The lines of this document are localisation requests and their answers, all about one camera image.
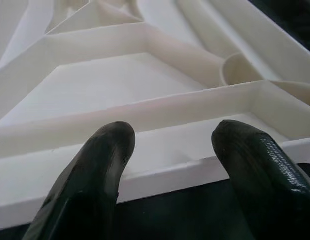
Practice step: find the white plastic table top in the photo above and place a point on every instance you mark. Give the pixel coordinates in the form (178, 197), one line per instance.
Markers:
(107, 82)

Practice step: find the black cloth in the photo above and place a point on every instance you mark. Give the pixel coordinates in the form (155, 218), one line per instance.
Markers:
(182, 215)

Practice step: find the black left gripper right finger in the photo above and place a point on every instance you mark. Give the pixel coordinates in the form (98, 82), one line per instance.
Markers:
(265, 187)

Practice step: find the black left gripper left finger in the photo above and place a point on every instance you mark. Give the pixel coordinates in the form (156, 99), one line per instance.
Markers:
(90, 187)

